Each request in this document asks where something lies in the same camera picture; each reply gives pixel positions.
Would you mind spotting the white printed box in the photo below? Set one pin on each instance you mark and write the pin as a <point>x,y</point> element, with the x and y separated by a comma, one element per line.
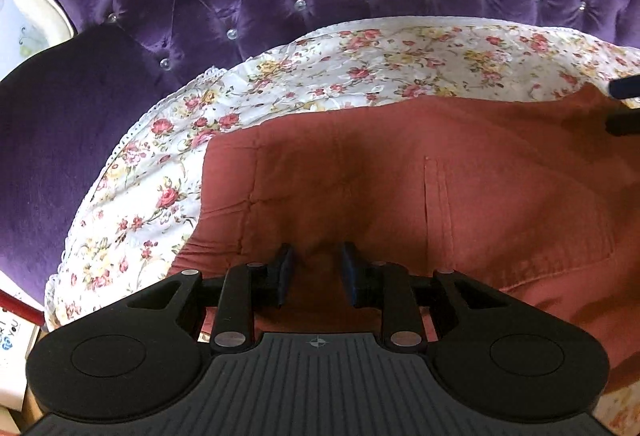
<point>15,356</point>

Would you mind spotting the red bar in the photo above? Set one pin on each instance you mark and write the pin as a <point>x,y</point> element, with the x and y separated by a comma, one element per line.
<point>20,306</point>

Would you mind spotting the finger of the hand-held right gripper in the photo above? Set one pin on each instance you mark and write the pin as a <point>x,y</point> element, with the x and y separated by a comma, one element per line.
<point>625,86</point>
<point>625,123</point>

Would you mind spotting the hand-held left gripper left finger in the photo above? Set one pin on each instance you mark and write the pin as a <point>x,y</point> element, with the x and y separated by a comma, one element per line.
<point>285,273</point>

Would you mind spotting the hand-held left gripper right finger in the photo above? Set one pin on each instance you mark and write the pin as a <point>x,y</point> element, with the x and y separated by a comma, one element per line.
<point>351,273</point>

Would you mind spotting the floral bedspread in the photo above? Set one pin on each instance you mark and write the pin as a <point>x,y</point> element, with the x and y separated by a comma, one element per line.
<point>165,176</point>

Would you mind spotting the red pants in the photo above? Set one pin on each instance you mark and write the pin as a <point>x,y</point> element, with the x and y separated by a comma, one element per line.
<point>380,165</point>

